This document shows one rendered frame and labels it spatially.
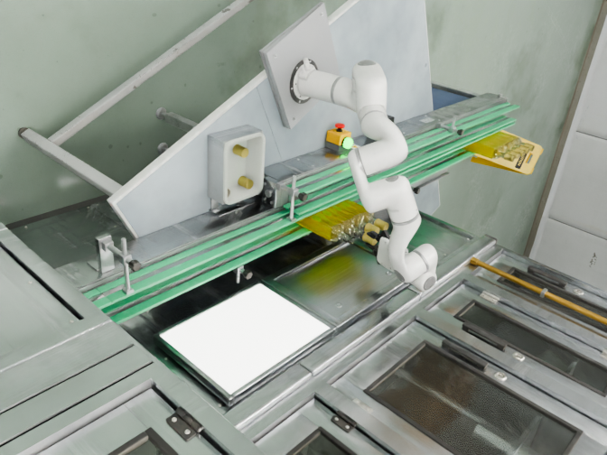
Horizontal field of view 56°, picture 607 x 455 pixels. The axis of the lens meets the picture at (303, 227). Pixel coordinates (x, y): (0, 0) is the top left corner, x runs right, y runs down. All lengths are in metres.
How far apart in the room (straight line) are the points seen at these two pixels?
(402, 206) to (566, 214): 6.56
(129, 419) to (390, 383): 0.86
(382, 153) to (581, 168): 6.36
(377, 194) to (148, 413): 0.88
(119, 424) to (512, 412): 1.08
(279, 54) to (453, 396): 1.18
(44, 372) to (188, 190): 0.91
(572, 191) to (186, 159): 6.63
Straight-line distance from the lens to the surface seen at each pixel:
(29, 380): 1.15
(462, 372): 1.81
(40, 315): 1.31
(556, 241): 8.31
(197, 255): 1.78
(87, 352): 1.18
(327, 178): 2.09
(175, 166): 1.83
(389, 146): 1.66
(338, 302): 1.89
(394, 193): 1.62
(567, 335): 2.11
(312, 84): 2.00
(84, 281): 1.67
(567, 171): 7.97
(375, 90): 1.76
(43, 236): 2.33
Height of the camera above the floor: 2.11
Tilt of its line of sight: 34 degrees down
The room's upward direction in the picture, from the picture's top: 118 degrees clockwise
